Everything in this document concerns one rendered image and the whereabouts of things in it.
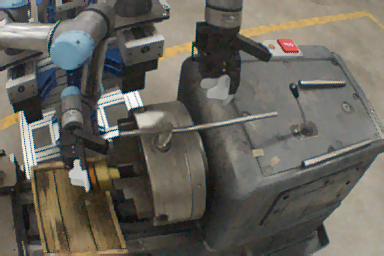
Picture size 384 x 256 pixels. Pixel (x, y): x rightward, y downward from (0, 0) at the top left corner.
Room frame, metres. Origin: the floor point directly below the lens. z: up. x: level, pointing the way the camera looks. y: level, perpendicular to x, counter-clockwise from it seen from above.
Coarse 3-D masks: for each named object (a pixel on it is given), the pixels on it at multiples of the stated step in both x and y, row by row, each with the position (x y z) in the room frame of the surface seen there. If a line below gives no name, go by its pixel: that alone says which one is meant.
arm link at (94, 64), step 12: (108, 12) 0.79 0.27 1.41; (108, 36) 0.82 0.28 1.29; (96, 48) 0.81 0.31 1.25; (96, 60) 0.81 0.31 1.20; (84, 72) 0.81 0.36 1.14; (96, 72) 0.81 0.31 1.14; (84, 84) 0.81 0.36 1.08; (96, 84) 0.82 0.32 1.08; (84, 96) 0.81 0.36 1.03; (96, 96) 0.83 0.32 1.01
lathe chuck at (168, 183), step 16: (128, 112) 0.68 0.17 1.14; (144, 112) 0.62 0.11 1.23; (160, 112) 0.63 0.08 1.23; (144, 128) 0.57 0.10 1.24; (144, 144) 0.53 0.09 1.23; (176, 144) 0.55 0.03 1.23; (144, 160) 0.51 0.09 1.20; (160, 160) 0.50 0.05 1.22; (176, 160) 0.51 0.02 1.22; (144, 176) 0.51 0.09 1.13; (160, 176) 0.47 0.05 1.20; (176, 176) 0.48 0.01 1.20; (160, 192) 0.45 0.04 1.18; (176, 192) 0.46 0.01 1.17; (160, 208) 0.43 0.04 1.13; (176, 208) 0.44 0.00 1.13; (160, 224) 0.42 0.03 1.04
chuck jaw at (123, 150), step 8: (136, 112) 0.63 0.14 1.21; (120, 120) 0.61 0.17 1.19; (128, 120) 0.61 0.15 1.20; (120, 128) 0.59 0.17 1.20; (128, 128) 0.59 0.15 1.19; (128, 136) 0.58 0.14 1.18; (120, 144) 0.56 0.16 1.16; (128, 144) 0.57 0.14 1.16; (136, 144) 0.58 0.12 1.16; (112, 152) 0.55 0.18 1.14; (120, 152) 0.55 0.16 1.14; (128, 152) 0.56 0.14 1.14; (136, 152) 0.57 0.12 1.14; (112, 160) 0.53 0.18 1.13; (120, 160) 0.54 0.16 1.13; (128, 160) 0.55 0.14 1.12; (136, 160) 0.55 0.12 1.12
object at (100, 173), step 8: (104, 160) 0.53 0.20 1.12; (88, 168) 0.50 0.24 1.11; (96, 168) 0.50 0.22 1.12; (104, 168) 0.51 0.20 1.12; (112, 168) 0.52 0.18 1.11; (88, 176) 0.48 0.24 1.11; (96, 176) 0.49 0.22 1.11; (104, 176) 0.49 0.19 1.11; (112, 176) 0.50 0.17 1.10; (120, 176) 0.51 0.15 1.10; (96, 184) 0.47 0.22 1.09; (104, 184) 0.48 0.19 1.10; (112, 184) 0.48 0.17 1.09
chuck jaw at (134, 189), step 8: (120, 184) 0.49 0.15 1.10; (128, 184) 0.49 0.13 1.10; (136, 184) 0.50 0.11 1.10; (144, 184) 0.50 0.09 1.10; (120, 192) 0.47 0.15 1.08; (128, 192) 0.47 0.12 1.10; (136, 192) 0.47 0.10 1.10; (144, 192) 0.48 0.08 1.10; (128, 200) 0.45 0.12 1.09; (136, 200) 0.45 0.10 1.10; (144, 200) 0.45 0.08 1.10; (136, 208) 0.44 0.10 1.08; (144, 208) 0.43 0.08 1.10; (152, 208) 0.44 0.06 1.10; (144, 216) 0.42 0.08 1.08; (152, 216) 0.43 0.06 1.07; (160, 216) 0.42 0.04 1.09
